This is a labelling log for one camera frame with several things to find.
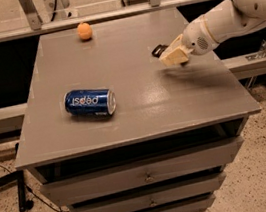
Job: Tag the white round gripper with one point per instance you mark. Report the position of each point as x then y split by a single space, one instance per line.
196 41

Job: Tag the black rxbar chocolate bar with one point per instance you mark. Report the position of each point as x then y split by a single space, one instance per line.
159 49

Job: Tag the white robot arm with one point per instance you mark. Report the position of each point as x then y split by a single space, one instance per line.
230 18

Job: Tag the blue pepsi can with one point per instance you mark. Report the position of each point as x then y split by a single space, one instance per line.
90 102

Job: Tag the small orange fruit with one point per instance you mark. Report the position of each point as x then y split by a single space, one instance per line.
84 31

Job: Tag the grey drawer cabinet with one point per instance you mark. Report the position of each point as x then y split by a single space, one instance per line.
159 110

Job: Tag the top grey drawer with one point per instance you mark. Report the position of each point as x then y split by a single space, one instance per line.
106 182

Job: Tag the middle grey drawer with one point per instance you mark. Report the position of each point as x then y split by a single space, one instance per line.
158 196

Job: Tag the metal bracket on rail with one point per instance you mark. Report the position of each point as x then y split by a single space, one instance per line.
260 54

